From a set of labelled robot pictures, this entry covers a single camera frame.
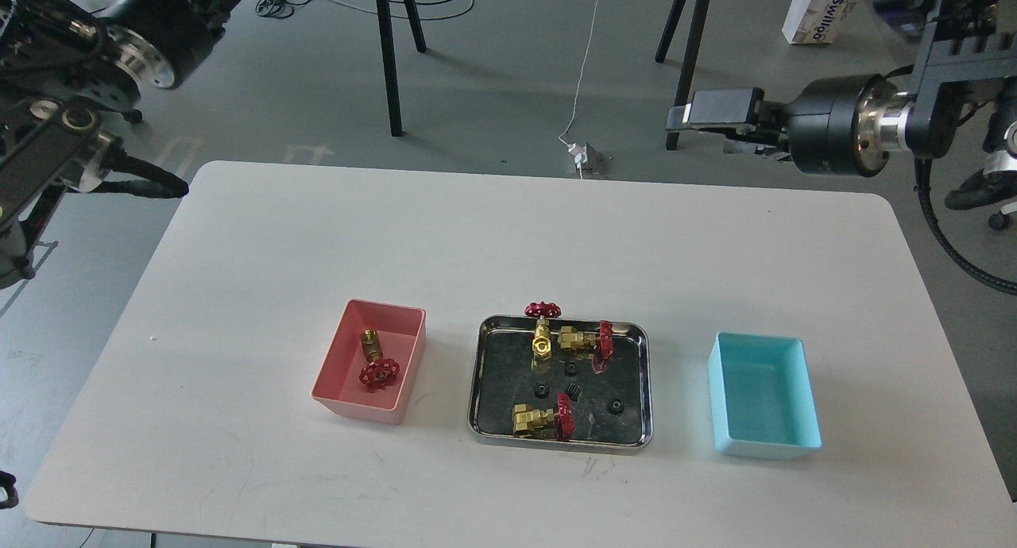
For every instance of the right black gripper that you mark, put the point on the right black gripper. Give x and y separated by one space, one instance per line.
819 131

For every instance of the brass valve red handwheel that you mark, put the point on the brass valve red handwheel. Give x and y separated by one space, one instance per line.
541 344
378 371

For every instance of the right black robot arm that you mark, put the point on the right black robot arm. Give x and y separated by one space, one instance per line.
965 62

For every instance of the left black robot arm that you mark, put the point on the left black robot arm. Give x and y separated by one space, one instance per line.
64 71

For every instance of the brass valve top right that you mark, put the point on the brass valve top right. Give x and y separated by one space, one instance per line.
598 347

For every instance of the light blue plastic box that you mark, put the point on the light blue plastic box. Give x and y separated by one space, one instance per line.
762 404

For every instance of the brass valve upright red handwheel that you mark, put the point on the brass valve upright red handwheel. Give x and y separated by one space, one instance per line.
541 344

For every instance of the brass valve bottom of tray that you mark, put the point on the brass valve bottom of tray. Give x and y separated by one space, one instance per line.
532 422

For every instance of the pink plastic box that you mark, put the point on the pink plastic box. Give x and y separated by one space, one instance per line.
402 331

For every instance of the black table leg right front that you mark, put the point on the black table leg right front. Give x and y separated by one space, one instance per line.
691 51

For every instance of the black table leg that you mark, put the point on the black table leg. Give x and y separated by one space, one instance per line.
387 43
415 24
691 51
669 29

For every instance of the floor power socket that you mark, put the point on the floor power socket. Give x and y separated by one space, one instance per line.
589 163

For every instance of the white paper towel package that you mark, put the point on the white paper towel package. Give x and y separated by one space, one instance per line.
815 21

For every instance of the black table leg right rear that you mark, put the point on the black table leg right rear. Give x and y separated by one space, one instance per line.
669 29

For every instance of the office chair caster right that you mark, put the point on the office chair caster right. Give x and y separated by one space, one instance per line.
1003 218

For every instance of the stainless steel tray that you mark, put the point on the stainless steel tray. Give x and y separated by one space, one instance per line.
505 372

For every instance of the black table leg left rear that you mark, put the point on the black table leg left rear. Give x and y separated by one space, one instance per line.
415 24

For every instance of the black table leg left front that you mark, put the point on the black table leg left front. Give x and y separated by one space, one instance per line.
387 43

